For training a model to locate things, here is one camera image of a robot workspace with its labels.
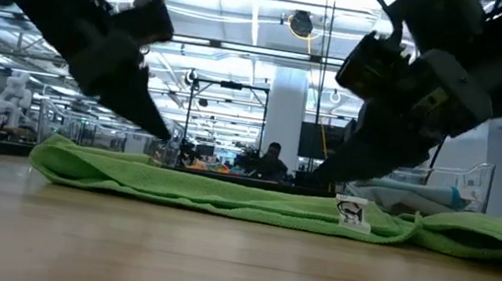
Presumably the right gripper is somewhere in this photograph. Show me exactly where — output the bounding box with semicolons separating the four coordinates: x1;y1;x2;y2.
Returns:
311;35;502;209

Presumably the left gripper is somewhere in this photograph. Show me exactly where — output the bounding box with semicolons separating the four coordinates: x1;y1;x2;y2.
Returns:
0;0;193;145

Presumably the blue microfiber towel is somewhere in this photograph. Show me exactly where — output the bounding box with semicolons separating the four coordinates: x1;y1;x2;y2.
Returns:
361;173;470;212
344;182;423;220

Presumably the clear plastic bin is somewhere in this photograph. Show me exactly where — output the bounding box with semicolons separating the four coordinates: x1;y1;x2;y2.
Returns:
335;142;498;230
33;98;188;169

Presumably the black screen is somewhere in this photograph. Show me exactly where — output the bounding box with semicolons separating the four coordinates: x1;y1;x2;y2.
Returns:
297;120;358;166

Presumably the orange cloth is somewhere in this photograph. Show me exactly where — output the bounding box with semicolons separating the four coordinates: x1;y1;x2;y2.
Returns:
186;158;229;175

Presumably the black metal rack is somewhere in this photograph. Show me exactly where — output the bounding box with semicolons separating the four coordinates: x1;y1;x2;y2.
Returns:
181;75;272;159

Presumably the white pillar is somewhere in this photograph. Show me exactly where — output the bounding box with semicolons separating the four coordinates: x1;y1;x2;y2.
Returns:
259;65;314;174

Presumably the person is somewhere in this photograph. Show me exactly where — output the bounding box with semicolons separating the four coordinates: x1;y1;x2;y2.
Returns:
249;138;293;183

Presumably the white robot figure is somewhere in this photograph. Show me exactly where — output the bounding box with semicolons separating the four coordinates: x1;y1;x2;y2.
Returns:
0;66;38;131

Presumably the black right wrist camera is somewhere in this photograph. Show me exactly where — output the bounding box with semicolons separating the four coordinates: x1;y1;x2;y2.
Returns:
332;27;415;105

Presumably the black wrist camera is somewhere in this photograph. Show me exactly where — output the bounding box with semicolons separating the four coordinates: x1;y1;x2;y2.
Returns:
106;0;179;52
332;27;415;105

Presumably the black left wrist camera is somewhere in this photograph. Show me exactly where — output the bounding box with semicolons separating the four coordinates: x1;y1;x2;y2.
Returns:
106;0;179;52

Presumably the black ceiling cable reel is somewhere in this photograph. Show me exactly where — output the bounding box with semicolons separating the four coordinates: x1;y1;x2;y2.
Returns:
288;8;317;40

